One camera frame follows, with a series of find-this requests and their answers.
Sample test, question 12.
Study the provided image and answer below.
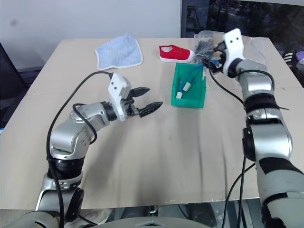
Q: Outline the clear plastic bag of parts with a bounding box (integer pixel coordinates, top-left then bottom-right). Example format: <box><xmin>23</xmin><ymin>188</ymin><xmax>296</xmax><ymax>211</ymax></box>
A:
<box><xmin>194</xmin><ymin>30</ymin><xmax>267</xmax><ymax>65</ymax></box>

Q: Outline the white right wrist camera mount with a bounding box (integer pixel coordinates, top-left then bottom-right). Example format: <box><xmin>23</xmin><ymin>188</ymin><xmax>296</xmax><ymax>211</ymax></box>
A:
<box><xmin>223</xmin><ymin>28</ymin><xmax>246</xmax><ymax>77</ymax></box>

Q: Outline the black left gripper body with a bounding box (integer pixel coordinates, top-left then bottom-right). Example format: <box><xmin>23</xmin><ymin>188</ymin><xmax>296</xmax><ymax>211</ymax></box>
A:
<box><xmin>122</xmin><ymin>88</ymin><xmax>143</xmax><ymax>118</ymax></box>

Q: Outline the red canvas shoe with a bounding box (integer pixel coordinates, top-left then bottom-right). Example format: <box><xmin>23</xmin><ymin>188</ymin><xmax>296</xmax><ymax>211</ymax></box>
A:
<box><xmin>158</xmin><ymin>45</ymin><xmax>196</xmax><ymax>64</ymax></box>

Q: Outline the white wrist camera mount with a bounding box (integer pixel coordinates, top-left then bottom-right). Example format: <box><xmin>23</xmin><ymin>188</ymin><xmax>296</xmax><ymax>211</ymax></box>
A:
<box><xmin>108</xmin><ymin>73</ymin><xmax>133</xmax><ymax>122</ymax></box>
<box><xmin>223</xmin><ymin>28</ymin><xmax>246</xmax><ymax>77</ymax></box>

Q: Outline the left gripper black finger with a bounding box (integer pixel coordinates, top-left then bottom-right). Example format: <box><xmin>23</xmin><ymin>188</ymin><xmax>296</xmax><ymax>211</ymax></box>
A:
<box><xmin>132</xmin><ymin>87</ymin><xmax>151</xmax><ymax>98</ymax></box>
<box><xmin>138</xmin><ymin>101</ymin><xmax>164</xmax><ymax>119</ymax></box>

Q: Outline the dark screen panel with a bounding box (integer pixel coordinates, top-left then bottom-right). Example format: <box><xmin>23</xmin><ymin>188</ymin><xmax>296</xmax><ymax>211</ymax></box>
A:
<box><xmin>180</xmin><ymin>0</ymin><xmax>304</xmax><ymax>40</ymax></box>

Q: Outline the grey robot torso shell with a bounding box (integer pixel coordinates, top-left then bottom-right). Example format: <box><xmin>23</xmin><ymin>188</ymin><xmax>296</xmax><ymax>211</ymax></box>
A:
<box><xmin>14</xmin><ymin>210</ymin><xmax>238</xmax><ymax>228</ymax></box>

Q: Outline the light blue striped cloth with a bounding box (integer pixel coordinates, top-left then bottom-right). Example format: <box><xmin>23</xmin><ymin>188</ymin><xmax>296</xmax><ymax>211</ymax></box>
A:
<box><xmin>95</xmin><ymin>33</ymin><xmax>144</xmax><ymax>70</ymax></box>

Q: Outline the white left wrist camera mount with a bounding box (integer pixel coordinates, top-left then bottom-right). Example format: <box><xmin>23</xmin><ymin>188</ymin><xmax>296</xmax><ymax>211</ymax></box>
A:
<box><xmin>108</xmin><ymin>73</ymin><xmax>133</xmax><ymax>122</ymax></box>

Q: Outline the black white striped object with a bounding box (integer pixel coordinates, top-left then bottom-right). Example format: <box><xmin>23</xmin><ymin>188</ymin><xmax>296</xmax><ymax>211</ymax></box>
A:
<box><xmin>283</xmin><ymin>51</ymin><xmax>298</xmax><ymax>70</ymax></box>

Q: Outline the black office chair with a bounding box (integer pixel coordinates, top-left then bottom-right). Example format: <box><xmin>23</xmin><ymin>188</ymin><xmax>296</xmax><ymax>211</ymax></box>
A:
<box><xmin>0</xmin><ymin>41</ymin><xmax>27</xmax><ymax>102</ymax></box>

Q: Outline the green plastic bin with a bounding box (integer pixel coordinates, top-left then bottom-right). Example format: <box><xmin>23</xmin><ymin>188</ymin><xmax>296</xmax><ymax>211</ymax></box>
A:
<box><xmin>171</xmin><ymin>62</ymin><xmax>208</xmax><ymax>109</ymax></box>

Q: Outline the brown cardboard sheet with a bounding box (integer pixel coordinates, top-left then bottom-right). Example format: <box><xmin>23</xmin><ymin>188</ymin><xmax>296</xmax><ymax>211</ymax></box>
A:
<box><xmin>0</xmin><ymin>38</ymin><xmax>304</xmax><ymax>211</ymax></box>

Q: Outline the blue cable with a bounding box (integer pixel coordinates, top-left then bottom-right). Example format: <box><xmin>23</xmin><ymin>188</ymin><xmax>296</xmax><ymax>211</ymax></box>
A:
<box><xmin>178</xmin><ymin>65</ymin><xmax>204</xmax><ymax>95</ymax></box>
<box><xmin>189</xmin><ymin>66</ymin><xmax>205</xmax><ymax>85</ymax></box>

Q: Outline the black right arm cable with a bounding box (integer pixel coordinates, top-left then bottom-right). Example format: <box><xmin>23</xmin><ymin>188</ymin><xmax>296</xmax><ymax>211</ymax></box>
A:
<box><xmin>208</xmin><ymin>68</ymin><xmax>258</xmax><ymax>228</ymax></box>

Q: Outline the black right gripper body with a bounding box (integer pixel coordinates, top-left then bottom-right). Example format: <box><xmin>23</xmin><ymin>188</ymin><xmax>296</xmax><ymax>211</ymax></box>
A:
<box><xmin>216</xmin><ymin>41</ymin><xmax>229</xmax><ymax>72</ymax></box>

